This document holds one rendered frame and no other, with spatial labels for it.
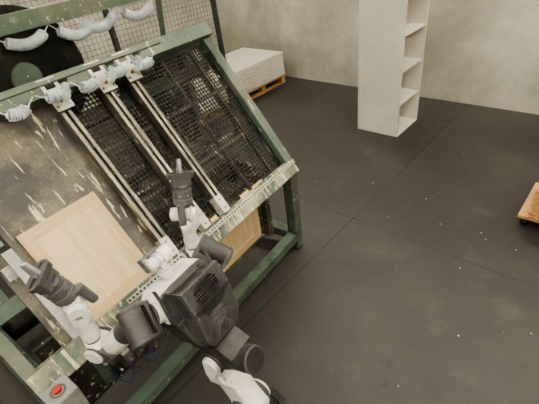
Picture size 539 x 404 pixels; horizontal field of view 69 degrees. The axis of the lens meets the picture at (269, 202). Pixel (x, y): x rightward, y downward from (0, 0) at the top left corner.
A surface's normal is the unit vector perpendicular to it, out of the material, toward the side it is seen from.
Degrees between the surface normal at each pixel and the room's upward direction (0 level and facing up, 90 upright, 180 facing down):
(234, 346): 22
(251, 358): 67
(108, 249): 55
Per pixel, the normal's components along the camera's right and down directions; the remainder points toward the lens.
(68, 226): 0.59, -0.25
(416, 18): -0.65, 0.50
